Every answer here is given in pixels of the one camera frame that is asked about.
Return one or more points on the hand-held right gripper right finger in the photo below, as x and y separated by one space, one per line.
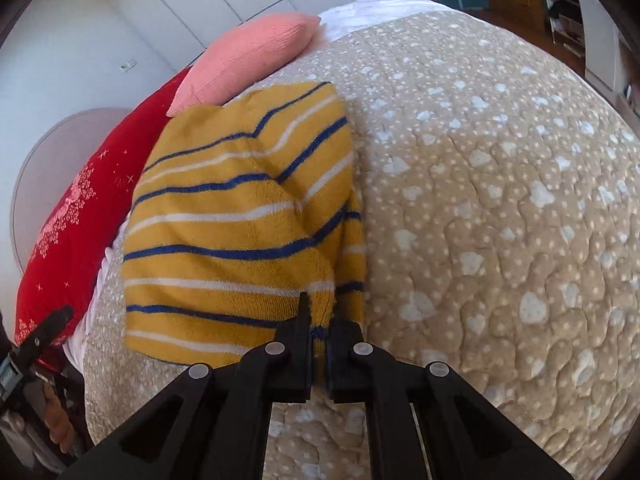
345 360

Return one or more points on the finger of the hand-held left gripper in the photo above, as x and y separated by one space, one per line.
47 327

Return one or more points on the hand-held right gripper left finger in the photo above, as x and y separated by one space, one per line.
300 355

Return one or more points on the yellow striped knit sweater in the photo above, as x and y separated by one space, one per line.
225 220

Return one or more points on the person's left hand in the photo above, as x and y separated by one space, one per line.
57 417

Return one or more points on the red embroidered pillow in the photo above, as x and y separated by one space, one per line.
85 210

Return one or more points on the grey rounded headboard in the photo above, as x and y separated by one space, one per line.
45 160

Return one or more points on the beige heart print quilted bedspread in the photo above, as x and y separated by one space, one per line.
475 185

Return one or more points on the pink knit pillow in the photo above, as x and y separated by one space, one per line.
245 55

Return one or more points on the white shoe rack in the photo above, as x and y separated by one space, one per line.
565 10

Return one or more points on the white wall socket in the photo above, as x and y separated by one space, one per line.
128 65

